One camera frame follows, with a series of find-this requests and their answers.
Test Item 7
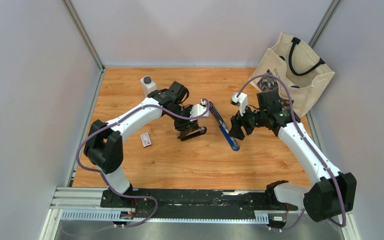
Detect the beige canvas tote bag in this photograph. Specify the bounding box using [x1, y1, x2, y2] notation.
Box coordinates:
[250, 33, 335, 118]

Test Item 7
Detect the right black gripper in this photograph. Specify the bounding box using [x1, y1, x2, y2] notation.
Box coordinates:
[227, 102, 267, 141]

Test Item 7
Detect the red white staple box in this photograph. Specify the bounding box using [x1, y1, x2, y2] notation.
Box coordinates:
[140, 132, 152, 148]

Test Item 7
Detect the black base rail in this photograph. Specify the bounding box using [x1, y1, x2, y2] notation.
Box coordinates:
[100, 188, 298, 219]

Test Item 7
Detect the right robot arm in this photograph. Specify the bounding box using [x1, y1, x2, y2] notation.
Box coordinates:
[228, 90, 357, 222]

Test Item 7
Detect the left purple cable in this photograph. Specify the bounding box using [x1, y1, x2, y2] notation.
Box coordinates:
[75, 97, 211, 229]

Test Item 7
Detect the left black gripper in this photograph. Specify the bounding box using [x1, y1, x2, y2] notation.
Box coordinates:
[167, 104, 198, 134]

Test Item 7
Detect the white plastic bottle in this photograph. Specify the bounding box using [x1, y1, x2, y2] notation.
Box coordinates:
[140, 76, 158, 98]

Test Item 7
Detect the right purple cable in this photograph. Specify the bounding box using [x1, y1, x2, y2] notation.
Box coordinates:
[235, 74, 348, 232]

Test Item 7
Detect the blue stapler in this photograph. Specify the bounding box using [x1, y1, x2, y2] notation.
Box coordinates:
[209, 101, 240, 152]

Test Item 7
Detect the black stapler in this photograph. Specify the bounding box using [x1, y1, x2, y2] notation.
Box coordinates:
[177, 126, 207, 142]

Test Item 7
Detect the purple cable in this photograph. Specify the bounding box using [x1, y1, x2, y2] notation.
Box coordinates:
[75, 97, 211, 229]
[235, 74, 348, 232]

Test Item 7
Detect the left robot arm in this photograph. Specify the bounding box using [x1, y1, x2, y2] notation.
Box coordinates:
[78, 81, 210, 208]

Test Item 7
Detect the white slotted cable duct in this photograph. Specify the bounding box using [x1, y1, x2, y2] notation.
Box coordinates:
[60, 209, 270, 224]

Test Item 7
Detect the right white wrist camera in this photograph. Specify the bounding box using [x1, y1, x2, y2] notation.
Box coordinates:
[230, 92, 249, 116]

